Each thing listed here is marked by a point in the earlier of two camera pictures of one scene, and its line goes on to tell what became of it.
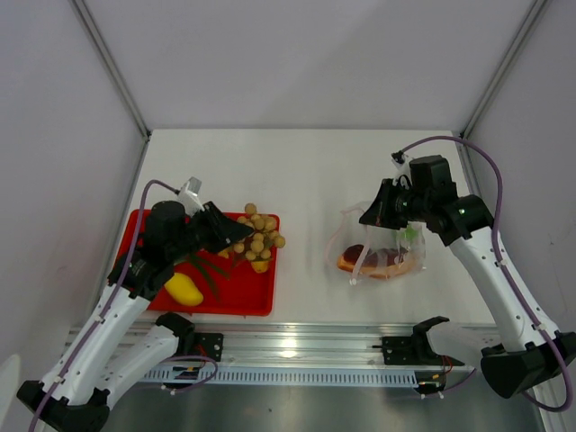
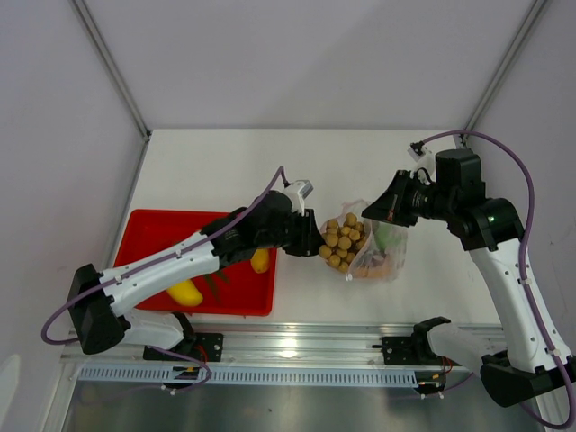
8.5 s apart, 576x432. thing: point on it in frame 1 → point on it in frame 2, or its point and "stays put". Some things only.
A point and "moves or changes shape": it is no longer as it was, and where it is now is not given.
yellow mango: (182, 287) stays put
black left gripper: (225, 230) → (310, 238)
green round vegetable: (409, 232) → (391, 237)
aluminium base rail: (338, 350) stays put
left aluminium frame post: (118, 79) stays put
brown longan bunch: (265, 238) moves or changes shape
